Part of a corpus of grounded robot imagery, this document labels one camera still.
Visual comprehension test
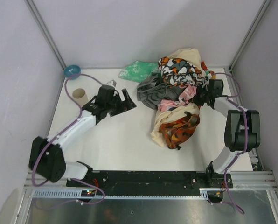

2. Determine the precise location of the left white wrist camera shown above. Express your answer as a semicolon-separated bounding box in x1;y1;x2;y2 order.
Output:
106;80;117;89

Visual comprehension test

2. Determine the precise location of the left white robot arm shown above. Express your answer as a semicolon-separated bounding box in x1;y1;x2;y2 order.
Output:
28;85;136;182

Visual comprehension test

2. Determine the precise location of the aluminium front rail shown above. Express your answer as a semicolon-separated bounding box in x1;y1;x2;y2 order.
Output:
23;171;278;190

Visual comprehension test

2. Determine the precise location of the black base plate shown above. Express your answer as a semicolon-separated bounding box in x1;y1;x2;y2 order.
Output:
66;170;234;203

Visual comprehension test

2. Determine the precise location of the right aluminium frame post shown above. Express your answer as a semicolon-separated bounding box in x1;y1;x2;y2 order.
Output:
229;0;273;71

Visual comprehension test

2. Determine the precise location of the left aluminium frame post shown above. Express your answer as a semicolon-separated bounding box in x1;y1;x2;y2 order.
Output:
24;0;66;70

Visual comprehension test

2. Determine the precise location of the black orange white patterned cloth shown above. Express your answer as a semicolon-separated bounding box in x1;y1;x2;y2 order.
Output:
158;57;209;87

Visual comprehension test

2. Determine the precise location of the beige cup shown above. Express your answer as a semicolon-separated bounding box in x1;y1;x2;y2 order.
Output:
72;88;89;106

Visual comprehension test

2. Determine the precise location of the grey cable duct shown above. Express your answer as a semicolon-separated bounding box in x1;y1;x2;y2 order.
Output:
31;188;216;200

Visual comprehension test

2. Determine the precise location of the teal white cloth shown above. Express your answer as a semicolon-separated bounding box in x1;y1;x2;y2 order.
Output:
119;61;215;83

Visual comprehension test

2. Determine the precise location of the grey cloth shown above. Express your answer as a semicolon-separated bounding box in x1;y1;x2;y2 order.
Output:
137;72;184;109

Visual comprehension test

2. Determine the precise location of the pink navy patterned cloth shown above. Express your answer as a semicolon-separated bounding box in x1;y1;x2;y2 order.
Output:
157;84;197;112

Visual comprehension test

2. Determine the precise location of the red orange camouflage cloth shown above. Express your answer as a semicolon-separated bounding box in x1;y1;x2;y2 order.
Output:
159;61;209;151

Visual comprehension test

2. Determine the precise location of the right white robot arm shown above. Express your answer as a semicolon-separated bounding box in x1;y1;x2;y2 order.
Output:
193;79;261;183

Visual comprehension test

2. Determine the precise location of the aluminium frame post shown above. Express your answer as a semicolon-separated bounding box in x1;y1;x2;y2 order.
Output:
229;0;273;71
24;0;66;70

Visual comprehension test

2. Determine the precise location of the cream cloth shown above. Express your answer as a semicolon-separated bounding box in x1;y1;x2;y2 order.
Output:
150;48;204;147

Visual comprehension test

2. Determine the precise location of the blue bowl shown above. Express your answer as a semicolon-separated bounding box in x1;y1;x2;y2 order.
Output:
63;65;81;80

